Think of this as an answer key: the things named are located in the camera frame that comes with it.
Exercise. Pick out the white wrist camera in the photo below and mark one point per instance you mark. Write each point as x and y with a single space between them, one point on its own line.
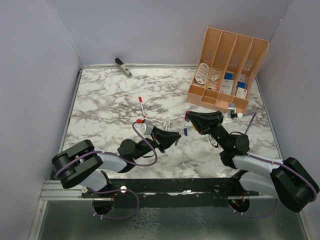
145 125
231 114

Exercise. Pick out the black grey stapler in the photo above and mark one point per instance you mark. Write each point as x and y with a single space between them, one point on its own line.
123 68

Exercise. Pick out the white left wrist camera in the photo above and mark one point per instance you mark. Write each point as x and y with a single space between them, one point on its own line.
145 125

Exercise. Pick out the purple pen cap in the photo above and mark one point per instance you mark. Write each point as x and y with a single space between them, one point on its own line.
186 118

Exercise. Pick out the white pen blue ink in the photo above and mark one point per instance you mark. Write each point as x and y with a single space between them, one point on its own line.
165 125

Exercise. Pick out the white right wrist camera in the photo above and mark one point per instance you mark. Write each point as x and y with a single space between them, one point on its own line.
231 114

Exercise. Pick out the white oval perforated item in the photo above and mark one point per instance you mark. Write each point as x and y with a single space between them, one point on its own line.
202 73

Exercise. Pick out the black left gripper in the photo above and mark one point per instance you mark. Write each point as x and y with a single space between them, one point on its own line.
165 139

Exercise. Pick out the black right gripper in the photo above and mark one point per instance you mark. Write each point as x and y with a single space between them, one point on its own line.
202 121

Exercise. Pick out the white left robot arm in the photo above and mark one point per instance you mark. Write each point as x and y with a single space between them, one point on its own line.
84 164

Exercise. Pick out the white pen purple ink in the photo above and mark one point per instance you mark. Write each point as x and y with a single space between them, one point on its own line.
180 132

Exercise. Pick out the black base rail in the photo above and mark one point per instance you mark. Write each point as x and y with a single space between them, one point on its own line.
171 193

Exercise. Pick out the peach desk organizer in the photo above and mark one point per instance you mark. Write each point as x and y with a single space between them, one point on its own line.
234 60

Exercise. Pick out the white pen green ink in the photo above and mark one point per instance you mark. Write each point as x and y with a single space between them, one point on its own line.
168 125

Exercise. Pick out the aluminium frame profile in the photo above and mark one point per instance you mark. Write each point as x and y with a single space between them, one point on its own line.
52 190

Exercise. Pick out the white pen red ink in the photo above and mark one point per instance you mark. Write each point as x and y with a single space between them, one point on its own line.
142 109

